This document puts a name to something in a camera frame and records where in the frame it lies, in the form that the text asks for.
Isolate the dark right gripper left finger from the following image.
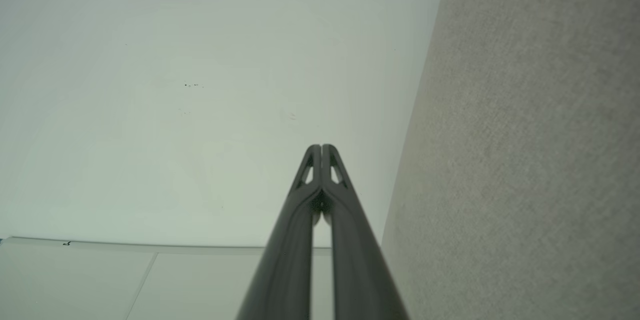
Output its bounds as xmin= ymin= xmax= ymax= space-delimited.
xmin=235 ymin=144 xmax=322 ymax=320

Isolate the grey fabric sofa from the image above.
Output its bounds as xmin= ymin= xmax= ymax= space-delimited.
xmin=381 ymin=0 xmax=640 ymax=320

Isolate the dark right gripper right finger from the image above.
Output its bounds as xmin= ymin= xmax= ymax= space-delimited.
xmin=322 ymin=144 xmax=411 ymax=320

